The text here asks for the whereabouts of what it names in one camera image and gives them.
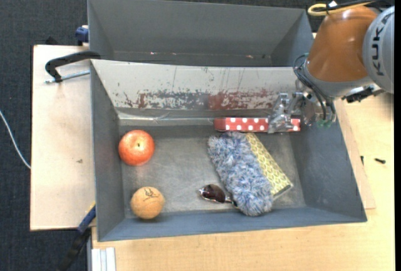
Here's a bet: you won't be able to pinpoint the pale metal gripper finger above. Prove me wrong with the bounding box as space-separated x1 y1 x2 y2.
273 92 293 117
267 115 294 134

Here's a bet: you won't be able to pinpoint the red box with white dots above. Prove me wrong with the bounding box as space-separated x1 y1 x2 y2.
214 117 301 133

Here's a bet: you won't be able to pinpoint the yellow patterned packet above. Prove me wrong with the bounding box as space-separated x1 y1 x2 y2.
245 132 294 197

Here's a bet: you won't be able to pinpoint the blue fluffy duster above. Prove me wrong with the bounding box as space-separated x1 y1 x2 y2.
206 131 274 217

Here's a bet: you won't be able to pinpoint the dark sunglasses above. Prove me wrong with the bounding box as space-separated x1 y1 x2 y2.
198 184 239 208

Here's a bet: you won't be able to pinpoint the grey metal bin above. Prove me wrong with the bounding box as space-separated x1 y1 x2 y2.
86 0 368 242

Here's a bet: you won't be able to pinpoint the red apple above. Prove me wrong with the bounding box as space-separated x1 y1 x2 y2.
118 129 156 167

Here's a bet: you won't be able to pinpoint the tan cork ball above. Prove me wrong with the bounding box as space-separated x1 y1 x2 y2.
130 186 166 220

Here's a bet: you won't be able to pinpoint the black cylinder on white bracket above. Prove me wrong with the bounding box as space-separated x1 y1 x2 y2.
341 85 387 104

